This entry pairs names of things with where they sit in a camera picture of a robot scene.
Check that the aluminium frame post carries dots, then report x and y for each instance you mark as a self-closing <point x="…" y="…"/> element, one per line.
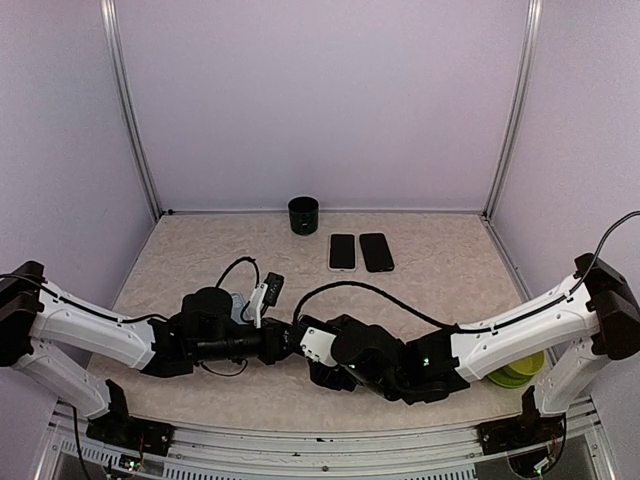
<point x="518" y="102"/>
<point x="116" y="52"/>

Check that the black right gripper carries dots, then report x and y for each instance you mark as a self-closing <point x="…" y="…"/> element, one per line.
<point x="321" y="375"/>

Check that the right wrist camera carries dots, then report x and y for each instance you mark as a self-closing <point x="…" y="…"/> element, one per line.
<point x="316" y="346"/>

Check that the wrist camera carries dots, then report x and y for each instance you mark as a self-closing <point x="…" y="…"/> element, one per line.
<point x="316" y="346"/>
<point x="274" y="283"/>

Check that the left aluminium frame post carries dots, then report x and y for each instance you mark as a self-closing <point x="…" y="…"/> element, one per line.
<point x="116" y="52"/>

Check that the clear phone case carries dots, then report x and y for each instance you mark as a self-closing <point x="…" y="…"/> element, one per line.
<point x="342" y="251"/>

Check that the black smartphone teal edge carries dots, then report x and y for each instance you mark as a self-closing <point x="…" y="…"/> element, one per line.
<point x="377" y="251"/>
<point x="342" y="251"/>

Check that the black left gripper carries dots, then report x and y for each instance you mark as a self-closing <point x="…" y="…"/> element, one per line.
<point x="274" y="348"/>

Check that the right aluminium frame post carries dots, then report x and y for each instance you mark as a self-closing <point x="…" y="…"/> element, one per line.
<point x="518" y="102"/>

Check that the dark green cup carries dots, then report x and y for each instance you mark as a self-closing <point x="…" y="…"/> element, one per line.
<point x="303" y="215"/>

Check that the light blue phone case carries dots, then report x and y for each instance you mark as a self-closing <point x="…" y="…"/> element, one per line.
<point x="241" y="309"/>

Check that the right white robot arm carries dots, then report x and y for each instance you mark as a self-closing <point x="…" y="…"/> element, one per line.
<point x="593" y="311"/>

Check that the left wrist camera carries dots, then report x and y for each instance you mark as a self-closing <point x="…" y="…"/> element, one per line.
<point x="274" y="283"/>

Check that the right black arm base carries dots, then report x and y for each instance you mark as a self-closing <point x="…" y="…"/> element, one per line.
<point x="523" y="430"/>

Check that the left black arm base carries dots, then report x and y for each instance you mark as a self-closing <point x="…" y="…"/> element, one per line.
<point x="118" y="428"/>

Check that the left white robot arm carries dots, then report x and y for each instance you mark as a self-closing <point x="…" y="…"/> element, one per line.
<point x="37" y="316"/>

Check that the front aluminium rail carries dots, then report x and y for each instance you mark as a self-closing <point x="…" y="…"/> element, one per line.
<point x="579" y="451"/>

